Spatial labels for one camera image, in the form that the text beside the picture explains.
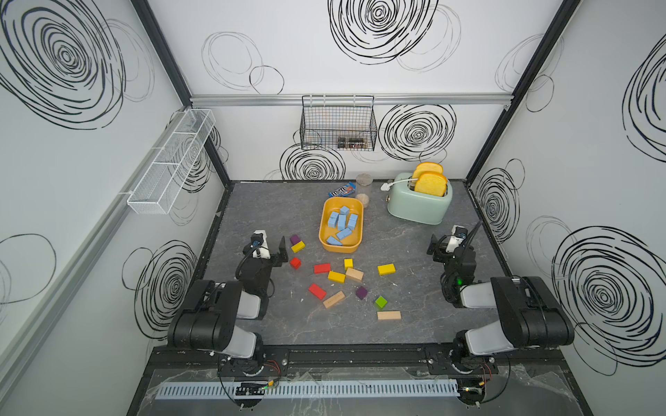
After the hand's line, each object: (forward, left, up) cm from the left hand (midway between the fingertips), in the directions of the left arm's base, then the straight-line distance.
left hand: (268, 238), depth 88 cm
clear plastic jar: (+24, -34, +1) cm, 41 cm away
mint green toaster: (+16, -57, +2) cm, 59 cm away
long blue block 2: (+9, -26, -9) cm, 29 cm away
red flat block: (-6, -18, -10) cm, 21 cm away
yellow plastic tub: (+5, -30, -8) cm, 31 cm away
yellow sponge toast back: (+25, -56, +12) cm, 63 cm away
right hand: (+3, -63, -1) cm, 63 cm away
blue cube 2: (+16, -22, -8) cm, 28 cm away
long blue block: (+13, -29, -8) cm, 33 cm away
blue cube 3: (+13, -25, -8) cm, 30 cm away
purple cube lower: (-14, -32, -11) cm, 37 cm away
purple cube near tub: (+6, -7, -10) cm, 14 cm away
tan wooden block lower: (-17, -23, -10) cm, 30 cm away
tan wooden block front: (-21, -41, -11) cm, 47 cm away
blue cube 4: (+6, -22, -10) cm, 25 cm away
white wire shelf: (+2, +27, +22) cm, 35 cm away
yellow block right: (-5, -42, -10) cm, 43 cm away
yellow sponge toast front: (+20, -57, +9) cm, 61 cm away
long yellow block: (-9, -24, -10) cm, 27 cm away
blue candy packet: (+32, -25, -9) cm, 42 cm away
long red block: (-14, -17, -11) cm, 25 cm away
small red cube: (-4, -9, -9) cm, 14 cm away
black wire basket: (+63, -23, +6) cm, 67 cm away
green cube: (-18, -38, -9) cm, 43 cm away
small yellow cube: (-4, -28, -8) cm, 29 cm away
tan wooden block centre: (-8, -30, -9) cm, 32 cm away
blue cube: (+20, -26, -9) cm, 34 cm away
